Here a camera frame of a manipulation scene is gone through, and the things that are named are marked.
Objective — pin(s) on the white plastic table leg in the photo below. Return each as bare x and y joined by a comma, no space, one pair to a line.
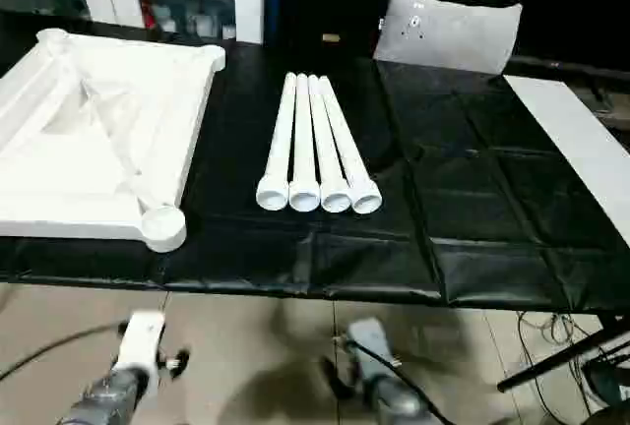
302,139
279,139
342,139
322,139

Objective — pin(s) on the white plastic table top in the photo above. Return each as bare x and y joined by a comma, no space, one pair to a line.
98,115

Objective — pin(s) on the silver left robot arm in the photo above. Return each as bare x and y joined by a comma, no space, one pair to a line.
108,400

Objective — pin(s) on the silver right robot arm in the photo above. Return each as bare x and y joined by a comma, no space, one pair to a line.
394,403

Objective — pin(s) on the black stand bar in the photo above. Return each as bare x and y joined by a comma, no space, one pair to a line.
556,366

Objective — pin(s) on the black table mat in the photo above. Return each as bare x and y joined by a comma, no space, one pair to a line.
443,174

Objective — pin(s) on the small white cup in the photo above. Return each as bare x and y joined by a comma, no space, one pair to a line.
230,32

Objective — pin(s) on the small brown label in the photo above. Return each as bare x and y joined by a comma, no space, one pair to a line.
331,37

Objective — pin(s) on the grey cushion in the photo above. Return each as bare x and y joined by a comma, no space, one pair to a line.
443,31

